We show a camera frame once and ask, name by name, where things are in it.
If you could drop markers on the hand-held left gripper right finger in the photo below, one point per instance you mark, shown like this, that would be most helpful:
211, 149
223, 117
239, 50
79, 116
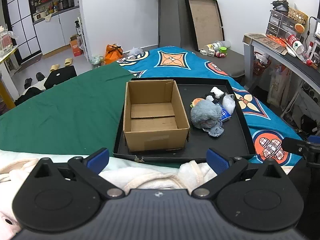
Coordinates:
217, 161

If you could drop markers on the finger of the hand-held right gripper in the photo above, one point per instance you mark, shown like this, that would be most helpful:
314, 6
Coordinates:
314, 139
295, 145

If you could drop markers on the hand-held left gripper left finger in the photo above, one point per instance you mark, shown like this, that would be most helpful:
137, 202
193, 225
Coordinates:
98, 158

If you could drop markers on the black shallow tray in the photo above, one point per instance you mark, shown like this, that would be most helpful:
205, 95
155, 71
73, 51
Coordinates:
212, 142

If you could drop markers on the blue tissue pack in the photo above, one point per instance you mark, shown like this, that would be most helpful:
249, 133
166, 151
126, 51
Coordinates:
225, 117

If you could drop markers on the grey plush toy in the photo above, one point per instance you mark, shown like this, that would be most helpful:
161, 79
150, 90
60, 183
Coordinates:
203, 115

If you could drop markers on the clear plastic bag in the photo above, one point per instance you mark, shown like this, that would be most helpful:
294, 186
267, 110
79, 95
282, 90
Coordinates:
228, 103

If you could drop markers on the brown cardboard box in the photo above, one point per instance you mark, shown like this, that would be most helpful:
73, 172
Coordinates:
155, 140

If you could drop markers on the orange burger plush toy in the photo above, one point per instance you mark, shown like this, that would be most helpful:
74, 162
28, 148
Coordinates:
196, 101

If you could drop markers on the beige tote bag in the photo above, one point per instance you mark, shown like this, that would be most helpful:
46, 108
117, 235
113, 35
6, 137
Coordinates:
277, 87

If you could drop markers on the green bedsheet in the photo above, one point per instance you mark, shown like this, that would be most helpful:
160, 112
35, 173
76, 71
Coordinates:
62, 110

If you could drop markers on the black white plush toy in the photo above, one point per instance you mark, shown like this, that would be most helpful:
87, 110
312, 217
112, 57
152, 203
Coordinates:
217, 91

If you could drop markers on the pale mint bedsheet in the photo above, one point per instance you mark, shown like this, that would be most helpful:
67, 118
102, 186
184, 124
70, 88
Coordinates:
25, 155

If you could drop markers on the grey desk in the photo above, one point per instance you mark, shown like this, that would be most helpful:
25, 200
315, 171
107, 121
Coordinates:
297, 65

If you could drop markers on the red basket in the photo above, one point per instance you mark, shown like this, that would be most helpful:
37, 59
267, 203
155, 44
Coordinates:
261, 63

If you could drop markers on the white bottle red cap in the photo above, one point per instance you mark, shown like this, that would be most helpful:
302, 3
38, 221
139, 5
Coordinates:
311, 50

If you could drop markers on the black laptop bag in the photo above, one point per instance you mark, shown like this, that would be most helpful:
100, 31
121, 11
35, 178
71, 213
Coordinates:
61, 76

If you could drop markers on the black white cloth pile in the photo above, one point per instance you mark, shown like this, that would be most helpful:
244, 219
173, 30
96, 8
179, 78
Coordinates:
31, 93

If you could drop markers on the blue patterned blanket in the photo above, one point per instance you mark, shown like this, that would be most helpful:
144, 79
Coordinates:
197, 67

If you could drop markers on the red label water bottle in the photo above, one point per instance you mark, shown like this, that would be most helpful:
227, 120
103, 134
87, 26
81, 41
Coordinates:
296, 43

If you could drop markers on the grey mattress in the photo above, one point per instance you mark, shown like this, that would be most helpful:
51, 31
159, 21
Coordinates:
230, 65

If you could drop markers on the crumpled clear bag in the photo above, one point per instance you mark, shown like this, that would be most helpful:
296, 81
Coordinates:
97, 61

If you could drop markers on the yellow slipper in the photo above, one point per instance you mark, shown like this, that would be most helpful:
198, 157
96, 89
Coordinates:
68, 62
54, 68

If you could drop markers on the black slipper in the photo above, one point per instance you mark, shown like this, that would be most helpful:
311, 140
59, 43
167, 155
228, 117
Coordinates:
40, 76
28, 83

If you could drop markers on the orange bag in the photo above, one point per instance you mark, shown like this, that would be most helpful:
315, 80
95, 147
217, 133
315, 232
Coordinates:
112, 55

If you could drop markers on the red toy figurine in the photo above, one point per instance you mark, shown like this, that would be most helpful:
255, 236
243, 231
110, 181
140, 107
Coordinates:
220, 54

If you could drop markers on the brown flat packets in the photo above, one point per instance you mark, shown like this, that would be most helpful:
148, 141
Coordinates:
267, 41

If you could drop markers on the white charger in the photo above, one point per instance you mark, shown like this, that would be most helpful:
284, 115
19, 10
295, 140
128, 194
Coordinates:
203, 52

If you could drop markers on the computer monitor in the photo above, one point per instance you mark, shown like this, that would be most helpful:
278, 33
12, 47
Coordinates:
317, 28

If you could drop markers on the yellow table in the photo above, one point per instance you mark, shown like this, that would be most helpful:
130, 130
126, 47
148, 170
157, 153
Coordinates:
8, 95

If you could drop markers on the green cup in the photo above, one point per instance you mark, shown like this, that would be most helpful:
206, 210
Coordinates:
223, 49

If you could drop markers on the white plastic bag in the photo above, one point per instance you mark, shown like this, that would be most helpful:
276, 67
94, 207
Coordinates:
135, 52

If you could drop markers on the white labelled tub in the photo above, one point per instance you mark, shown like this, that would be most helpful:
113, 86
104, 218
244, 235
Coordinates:
213, 46

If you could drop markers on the orange cardboard box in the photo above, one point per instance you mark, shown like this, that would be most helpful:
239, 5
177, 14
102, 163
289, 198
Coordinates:
75, 46

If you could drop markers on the clear plastic cup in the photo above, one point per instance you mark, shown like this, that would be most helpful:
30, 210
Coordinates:
226, 43

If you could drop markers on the grey drawer organizer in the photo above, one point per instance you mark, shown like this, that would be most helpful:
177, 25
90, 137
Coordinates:
277, 23

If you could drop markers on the woven basket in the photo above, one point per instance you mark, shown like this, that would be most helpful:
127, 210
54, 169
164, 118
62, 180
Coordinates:
298, 16

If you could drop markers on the spray bottle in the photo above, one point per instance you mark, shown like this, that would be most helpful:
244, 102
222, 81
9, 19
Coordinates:
78, 27

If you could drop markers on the white cabinet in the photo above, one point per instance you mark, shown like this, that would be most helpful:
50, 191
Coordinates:
55, 32

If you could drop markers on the dark model vehicle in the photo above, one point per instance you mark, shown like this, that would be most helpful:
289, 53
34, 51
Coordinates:
280, 4

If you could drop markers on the grey panel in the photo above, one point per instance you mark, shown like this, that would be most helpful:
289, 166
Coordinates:
183, 25

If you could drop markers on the glass jars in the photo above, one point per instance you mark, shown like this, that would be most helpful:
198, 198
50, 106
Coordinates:
6, 40

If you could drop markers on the beige cloth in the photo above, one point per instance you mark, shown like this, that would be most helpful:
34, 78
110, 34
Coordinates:
48, 17

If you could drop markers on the black framed sliding door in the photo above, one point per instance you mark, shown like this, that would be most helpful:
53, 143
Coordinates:
15, 30

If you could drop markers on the white small appliance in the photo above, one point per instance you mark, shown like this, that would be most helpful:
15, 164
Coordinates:
38, 16

